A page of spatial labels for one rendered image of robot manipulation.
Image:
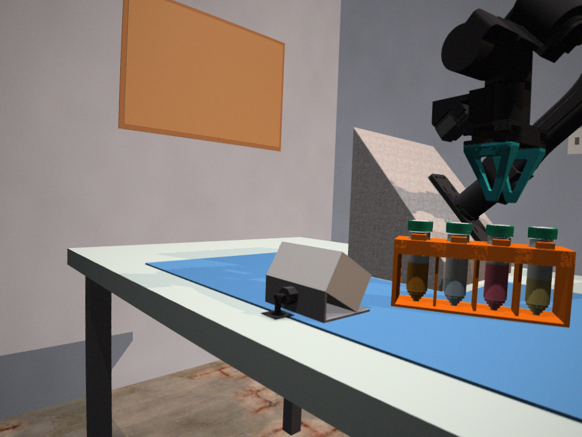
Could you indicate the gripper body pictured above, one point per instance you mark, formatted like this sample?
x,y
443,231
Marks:
x,y
512,115

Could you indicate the green screw cap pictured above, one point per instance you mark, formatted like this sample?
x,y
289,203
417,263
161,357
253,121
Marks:
x,y
420,225
458,228
542,233
500,230

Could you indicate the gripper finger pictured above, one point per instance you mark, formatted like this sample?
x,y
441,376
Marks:
x,y
507,152
533,157

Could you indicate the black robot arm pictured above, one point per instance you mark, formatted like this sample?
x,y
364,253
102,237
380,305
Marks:
x,y
500,50

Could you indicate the blue bench mat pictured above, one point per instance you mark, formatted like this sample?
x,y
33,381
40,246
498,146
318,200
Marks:
x,y
539,365

